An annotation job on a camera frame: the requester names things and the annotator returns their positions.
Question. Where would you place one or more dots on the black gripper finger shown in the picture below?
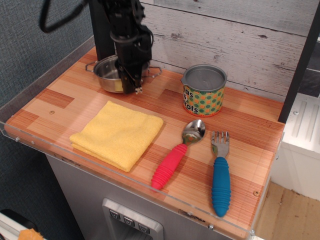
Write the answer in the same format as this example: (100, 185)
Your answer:
(128, 83)
(138, 89)

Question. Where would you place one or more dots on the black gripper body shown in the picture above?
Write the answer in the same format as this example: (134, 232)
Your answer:
(133, 51)

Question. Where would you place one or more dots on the small steel pot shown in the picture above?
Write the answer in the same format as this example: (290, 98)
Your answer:
(109, 76)

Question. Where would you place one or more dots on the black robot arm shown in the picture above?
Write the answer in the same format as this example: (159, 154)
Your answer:
(123, 15)

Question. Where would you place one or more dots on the yellow folded towel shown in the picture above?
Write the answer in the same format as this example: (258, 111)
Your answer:
(117, 135)

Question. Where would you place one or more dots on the patterned peas carrots can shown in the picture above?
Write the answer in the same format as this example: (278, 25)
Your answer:
(203, 90)

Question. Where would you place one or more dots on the grey toy cabinet front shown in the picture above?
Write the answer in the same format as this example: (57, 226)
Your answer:
(85, 189)

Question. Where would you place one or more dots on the silver button panel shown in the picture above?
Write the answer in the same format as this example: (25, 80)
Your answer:
(126, 224)

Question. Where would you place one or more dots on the orange object at corner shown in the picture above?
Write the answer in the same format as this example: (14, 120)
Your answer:
(30, 234)

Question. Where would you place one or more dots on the white toy appliance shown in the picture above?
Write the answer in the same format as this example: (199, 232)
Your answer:
(297, 163)

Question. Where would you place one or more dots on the black left post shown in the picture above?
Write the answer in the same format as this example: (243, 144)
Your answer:
(101, 30)

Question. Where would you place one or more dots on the black post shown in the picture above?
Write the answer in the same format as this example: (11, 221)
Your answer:
(101, 30)
(301, 67)

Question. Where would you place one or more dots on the red handled spoon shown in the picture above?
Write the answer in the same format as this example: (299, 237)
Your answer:
(192, 134)

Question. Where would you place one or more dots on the blue handled fork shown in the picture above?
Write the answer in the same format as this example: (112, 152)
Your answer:
(221, 181)

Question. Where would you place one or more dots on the black right post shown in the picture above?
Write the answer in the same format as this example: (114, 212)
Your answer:
(301, 67)

